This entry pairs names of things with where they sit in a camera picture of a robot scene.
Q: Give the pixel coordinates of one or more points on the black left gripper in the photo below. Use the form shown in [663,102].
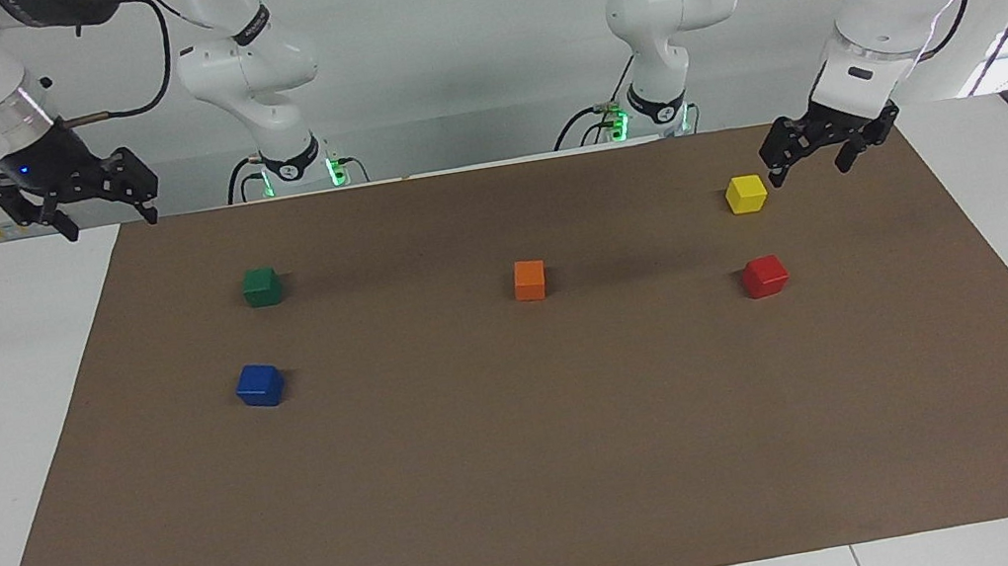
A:
[850,121]

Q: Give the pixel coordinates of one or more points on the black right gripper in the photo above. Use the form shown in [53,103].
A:
[51,161]

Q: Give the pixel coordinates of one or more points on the red wooden block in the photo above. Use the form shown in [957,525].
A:
[765,276]

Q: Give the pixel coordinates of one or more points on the yellow wooden block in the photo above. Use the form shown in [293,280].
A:
[746,194]

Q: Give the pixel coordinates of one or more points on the green wooden block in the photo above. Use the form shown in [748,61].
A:
[262,287]

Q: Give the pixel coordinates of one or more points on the blue wooden block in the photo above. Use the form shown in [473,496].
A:
[260,386]

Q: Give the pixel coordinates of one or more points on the orange wooden block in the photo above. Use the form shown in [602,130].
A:
[530,280]

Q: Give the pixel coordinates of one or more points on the brown paper mat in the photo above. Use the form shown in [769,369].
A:
[540,457]

